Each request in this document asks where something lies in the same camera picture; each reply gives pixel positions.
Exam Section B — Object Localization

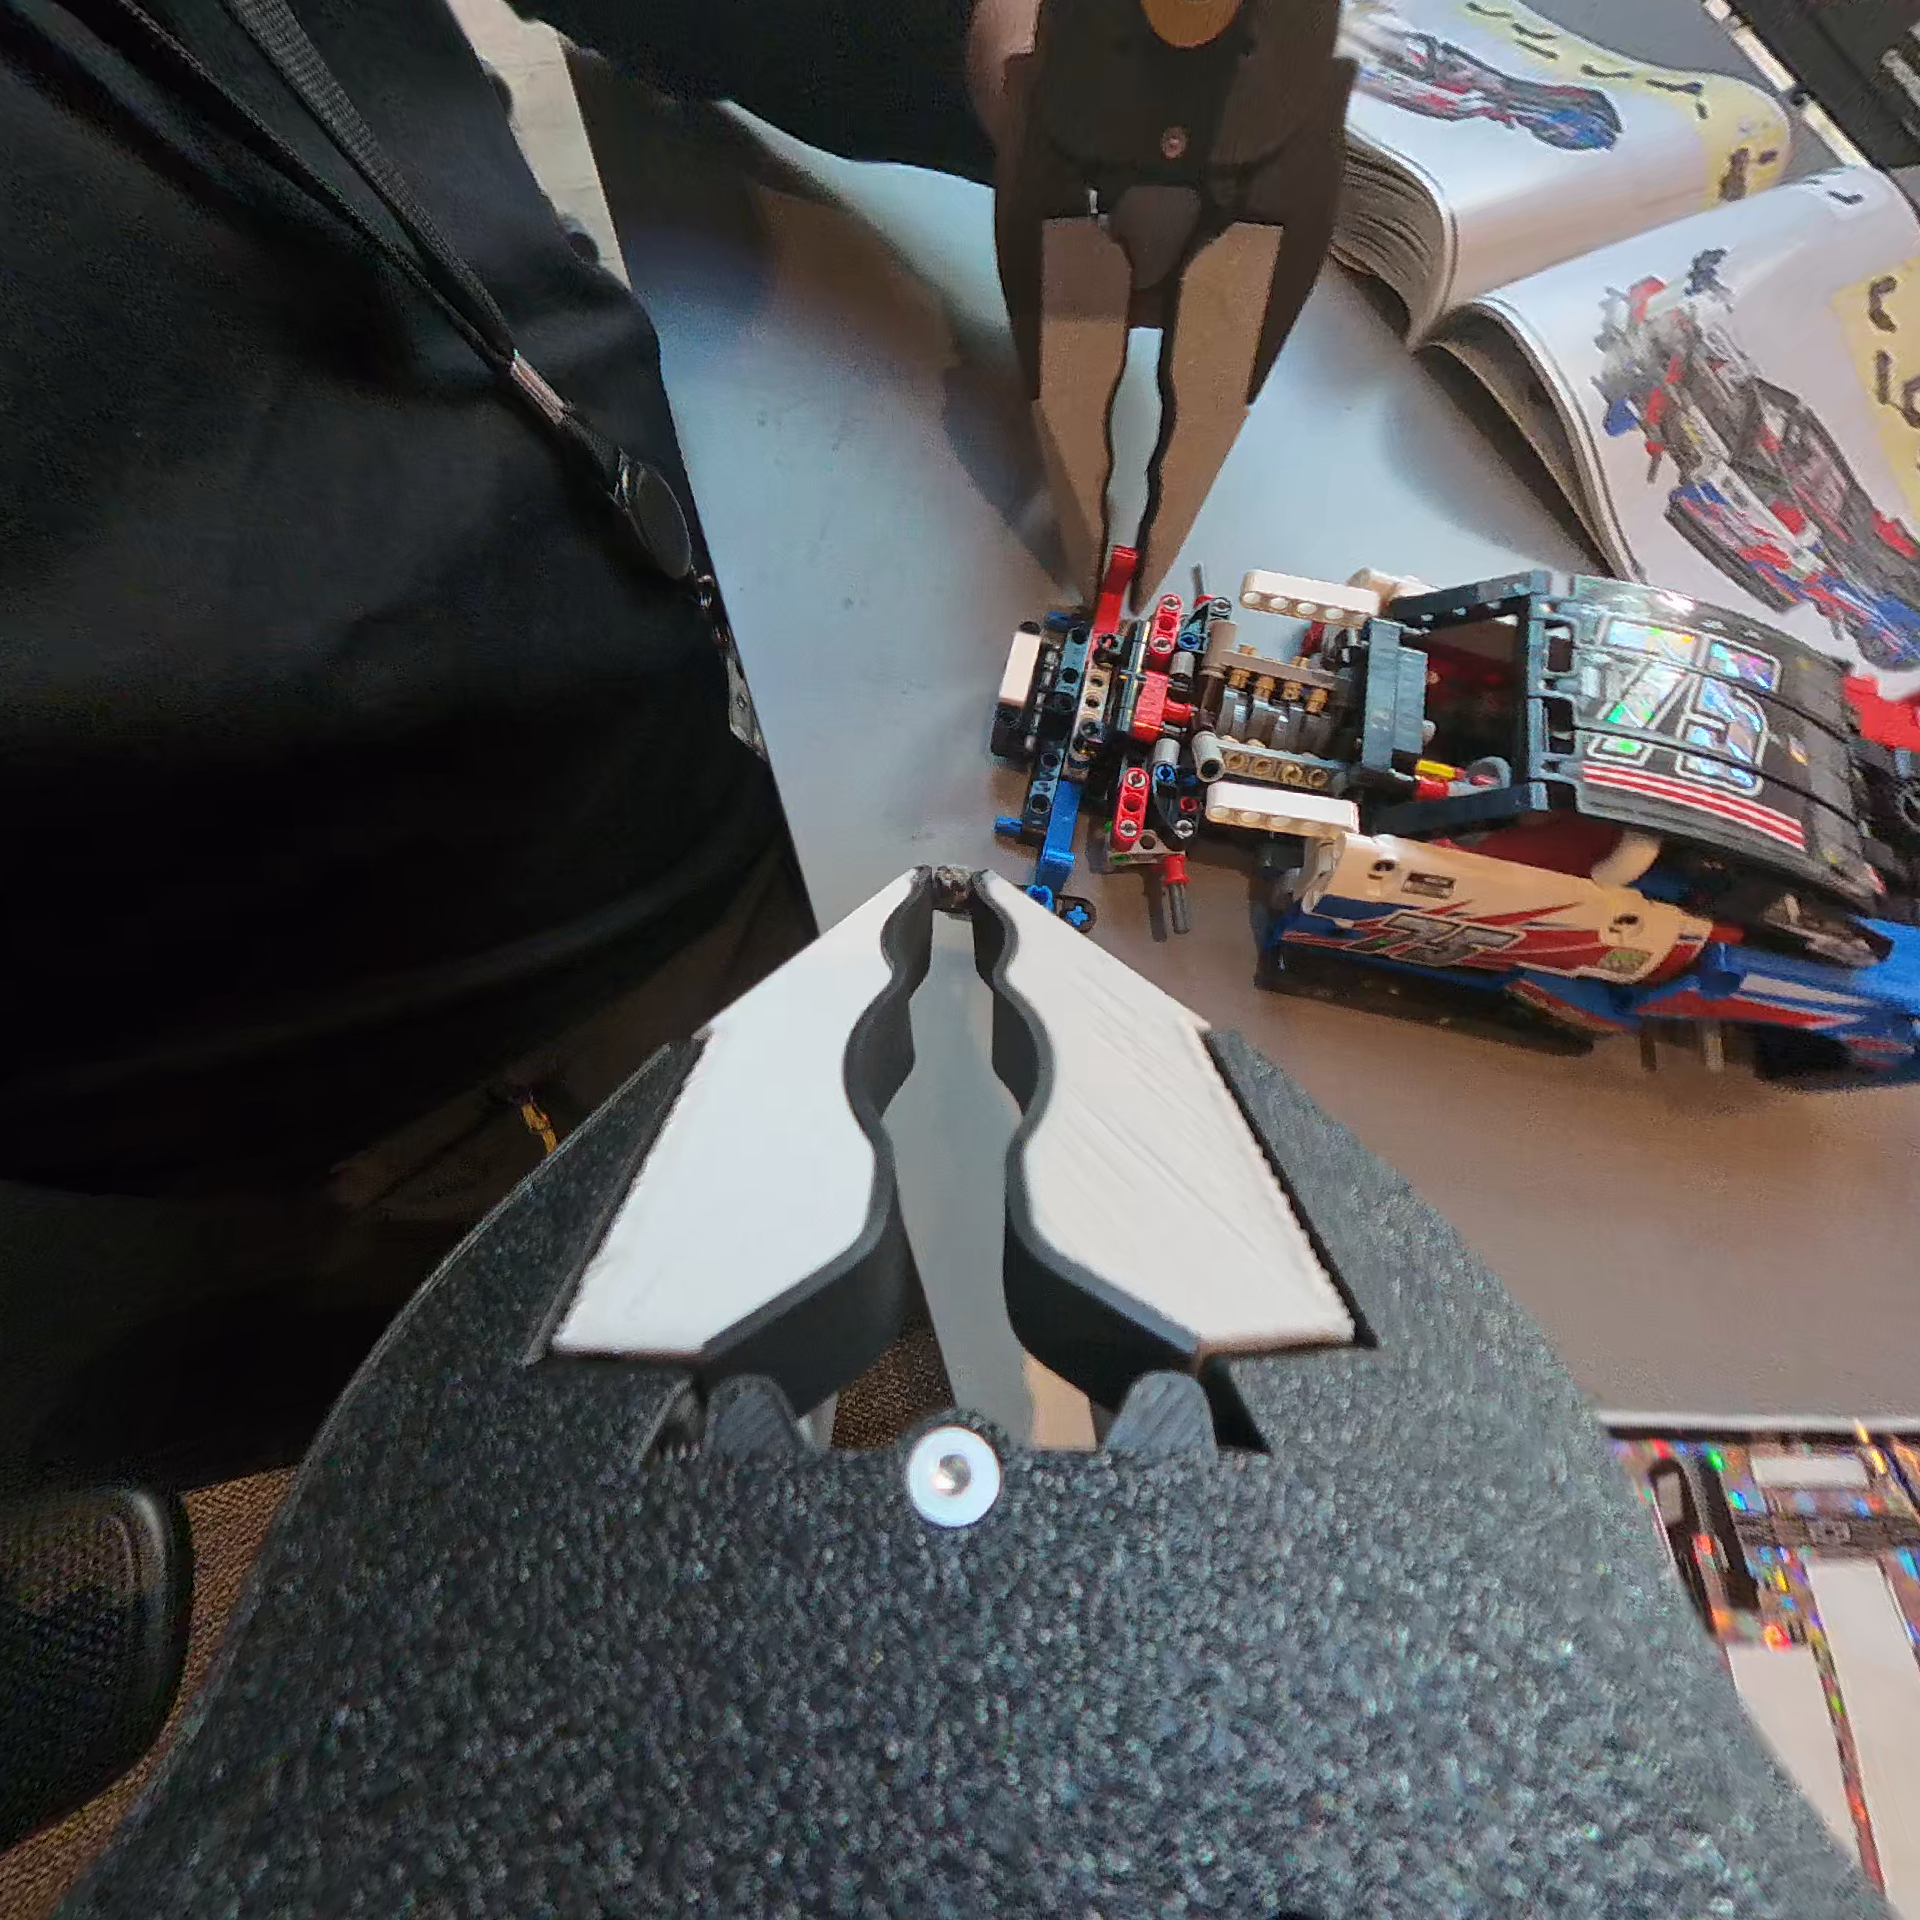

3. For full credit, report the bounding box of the open building instruction book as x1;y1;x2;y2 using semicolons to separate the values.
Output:
1328;0;1920;678

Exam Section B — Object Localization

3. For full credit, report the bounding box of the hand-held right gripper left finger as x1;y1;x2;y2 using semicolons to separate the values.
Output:
548;868;935;1443

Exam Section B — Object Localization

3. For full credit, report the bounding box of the person's black clothing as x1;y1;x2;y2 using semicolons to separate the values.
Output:
0;0;824;1487

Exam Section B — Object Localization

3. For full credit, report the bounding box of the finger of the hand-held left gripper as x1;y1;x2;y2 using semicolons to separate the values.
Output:
1127;221;1283;615
1031;215;1137;599

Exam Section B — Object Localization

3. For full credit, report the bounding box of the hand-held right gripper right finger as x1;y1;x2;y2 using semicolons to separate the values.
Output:
970;870;1358;1454

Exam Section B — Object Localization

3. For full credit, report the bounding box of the toy brick race car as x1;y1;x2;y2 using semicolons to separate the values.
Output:
985;564;1920;1088

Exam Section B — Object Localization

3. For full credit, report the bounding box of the black lanyard with badge reel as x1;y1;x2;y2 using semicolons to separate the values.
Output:
45;0;767;752

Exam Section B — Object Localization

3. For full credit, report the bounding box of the holographic sticker sheet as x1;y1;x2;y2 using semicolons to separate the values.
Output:
1601;1418;1920;1920

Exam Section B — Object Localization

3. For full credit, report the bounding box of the grey desk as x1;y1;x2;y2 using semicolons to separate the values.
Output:
600;89;1920;1502

